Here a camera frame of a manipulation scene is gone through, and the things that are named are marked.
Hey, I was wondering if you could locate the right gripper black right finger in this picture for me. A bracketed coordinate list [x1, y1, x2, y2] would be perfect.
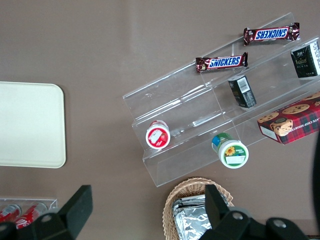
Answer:
[199, 184, 252, 240]

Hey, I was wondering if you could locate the cream plastic tray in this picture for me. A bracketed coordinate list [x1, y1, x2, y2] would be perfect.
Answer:
[0, 81, 67, 169]

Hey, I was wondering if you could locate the Snickers chocolate bar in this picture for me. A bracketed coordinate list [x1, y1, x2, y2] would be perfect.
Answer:
[195, 51, 249, 74]
[243, 21, 301, 47]

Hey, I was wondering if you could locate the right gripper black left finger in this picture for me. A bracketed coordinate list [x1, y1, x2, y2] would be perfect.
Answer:
[24, 184, 94, 240]

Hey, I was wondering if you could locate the clear acrylic bottle rack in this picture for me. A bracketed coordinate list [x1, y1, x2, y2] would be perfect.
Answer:
[0, 197, 59, 218]

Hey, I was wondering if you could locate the foil wrapped pack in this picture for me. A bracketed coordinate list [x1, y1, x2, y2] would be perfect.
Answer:
[174, 207, 213, 240]
[171, 193, 232, 218]

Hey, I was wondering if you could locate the light wicker basket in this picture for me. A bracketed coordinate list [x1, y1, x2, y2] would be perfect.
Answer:
[162, 177, 236, 240]

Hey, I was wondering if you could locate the small black carton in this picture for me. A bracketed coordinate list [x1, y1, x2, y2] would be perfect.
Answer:
[290, 41, 320, 79]
[227, 74, 257, 109]

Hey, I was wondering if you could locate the red lid yogurt cup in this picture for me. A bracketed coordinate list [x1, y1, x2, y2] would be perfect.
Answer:
[145, 119, 172, 150]

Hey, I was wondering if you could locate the red tartan cookie box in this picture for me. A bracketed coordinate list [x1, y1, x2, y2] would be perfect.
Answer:
[256, 91, 320, 146]

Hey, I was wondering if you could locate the green lid sunflower cup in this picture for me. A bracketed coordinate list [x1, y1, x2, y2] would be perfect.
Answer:
[211, 132, 249, 170]

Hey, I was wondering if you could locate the clear acrylic step shelf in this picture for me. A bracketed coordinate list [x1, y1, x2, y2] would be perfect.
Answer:
[122, 11, 320, 188]

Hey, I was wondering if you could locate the red cola bottle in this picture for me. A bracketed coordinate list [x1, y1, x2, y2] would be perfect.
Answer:
[16, 201, 49, 230]
[0, 204, 22, 223]

